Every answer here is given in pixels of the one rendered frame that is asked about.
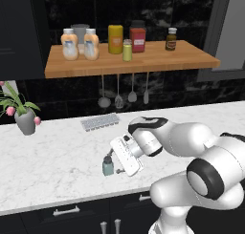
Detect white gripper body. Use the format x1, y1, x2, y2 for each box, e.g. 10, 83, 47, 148
109, 136, 145, 178

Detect teal shaker with black cap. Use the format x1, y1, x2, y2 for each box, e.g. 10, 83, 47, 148
101, 155, 116, 178

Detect yellow-green shaker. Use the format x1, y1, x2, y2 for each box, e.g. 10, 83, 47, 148
122, 38, 133, 63

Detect pale orange condiment bottle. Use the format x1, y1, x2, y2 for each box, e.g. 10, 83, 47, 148
60, 28, 80, 62
82, 28, 100, 62

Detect brown bottle with white cap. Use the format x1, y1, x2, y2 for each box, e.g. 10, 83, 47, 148
165, 27, 178, 52

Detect grey ridged tray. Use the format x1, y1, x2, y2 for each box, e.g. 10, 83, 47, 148
79, 113, 122, 133

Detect dark narrow drawer front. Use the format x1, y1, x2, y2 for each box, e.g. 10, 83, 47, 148
109, 189, 161, 234

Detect hanging metal ladle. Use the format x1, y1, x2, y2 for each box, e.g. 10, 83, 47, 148
97, 74, 112, 109

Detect hanging slotted spatula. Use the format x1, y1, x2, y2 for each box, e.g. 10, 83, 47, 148
114, 74, 124, 110

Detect dark wide drawer front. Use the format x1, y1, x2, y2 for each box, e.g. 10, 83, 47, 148
18, 198, 111, 234

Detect hanging narrow spatula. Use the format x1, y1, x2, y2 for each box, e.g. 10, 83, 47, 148
143, 71, 150, 105

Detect pink flowers in grey vase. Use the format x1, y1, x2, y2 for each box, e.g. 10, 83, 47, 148
0, 80, 43, 137

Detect yellow jar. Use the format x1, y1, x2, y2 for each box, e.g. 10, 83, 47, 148
107, 24, 124, 55

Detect red jar with black lid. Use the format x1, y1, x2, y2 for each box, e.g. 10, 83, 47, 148
128, 19, 147, 53

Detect grey metal pot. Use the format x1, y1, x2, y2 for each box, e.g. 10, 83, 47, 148
70, 23, 91, 54

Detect grey framed window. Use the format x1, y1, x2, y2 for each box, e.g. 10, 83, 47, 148
196, 0, 245, 83

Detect silver long drawer handle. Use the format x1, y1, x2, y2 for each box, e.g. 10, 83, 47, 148
52, 205, 81, 218

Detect wooden wall shelf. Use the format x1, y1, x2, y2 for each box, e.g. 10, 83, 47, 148
44, 39, 222, 80

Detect dark wall cabinet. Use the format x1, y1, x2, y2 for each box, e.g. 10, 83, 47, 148
0, 0, 52, 82

